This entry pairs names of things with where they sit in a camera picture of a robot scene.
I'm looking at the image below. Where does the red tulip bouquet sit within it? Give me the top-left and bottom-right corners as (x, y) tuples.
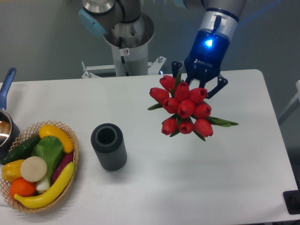
(148, 73), (238, 141)

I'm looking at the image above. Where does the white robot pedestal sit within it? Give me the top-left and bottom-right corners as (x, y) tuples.
(81, 41), (166, 79)

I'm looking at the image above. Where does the woven wicker basket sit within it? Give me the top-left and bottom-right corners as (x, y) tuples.
(0, 121), (79, 213)

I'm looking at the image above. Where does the beige round mushroom cap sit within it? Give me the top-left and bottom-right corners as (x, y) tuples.
(20, 157), (47, 182)

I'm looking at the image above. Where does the white frame at right edge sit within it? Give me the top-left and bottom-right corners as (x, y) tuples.
(277, 80), (300, 126)

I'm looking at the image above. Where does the blue handled saucepan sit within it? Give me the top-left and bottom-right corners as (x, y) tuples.
(0, 67), (20, 160)

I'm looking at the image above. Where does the blue Robotiq gripper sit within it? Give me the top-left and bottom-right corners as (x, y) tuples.
(171, 30), (230, 99)

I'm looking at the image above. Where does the green cucumber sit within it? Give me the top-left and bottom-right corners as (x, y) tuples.
(0, 135), (41, 165)

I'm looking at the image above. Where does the yellow bell pepper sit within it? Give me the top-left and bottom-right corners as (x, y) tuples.
(1, 159), (25, 182)

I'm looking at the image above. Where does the dark grey ribbed vase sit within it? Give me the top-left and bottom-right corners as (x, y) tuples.
(90, 123), (127, 171)

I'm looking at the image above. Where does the green bok choy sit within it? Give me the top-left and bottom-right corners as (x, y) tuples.
(31, 136), (63, 193)

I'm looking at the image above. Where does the yellow banana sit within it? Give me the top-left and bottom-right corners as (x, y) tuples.
(14, 162), (75, 209)

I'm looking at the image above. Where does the black box at table edge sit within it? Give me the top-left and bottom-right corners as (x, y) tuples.
(283, 190), (300, 215)

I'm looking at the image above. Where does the purple sweet potato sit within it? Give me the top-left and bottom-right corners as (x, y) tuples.
(51, 153), (74, 184)

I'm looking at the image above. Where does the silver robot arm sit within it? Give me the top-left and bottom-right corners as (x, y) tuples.
(78, 0), (246, 98)

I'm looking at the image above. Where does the yellow squash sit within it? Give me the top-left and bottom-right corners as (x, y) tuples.
(39, 124), (74, 153)

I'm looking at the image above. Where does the orange fruit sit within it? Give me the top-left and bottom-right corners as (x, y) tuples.
(9, 178), (36, 199)

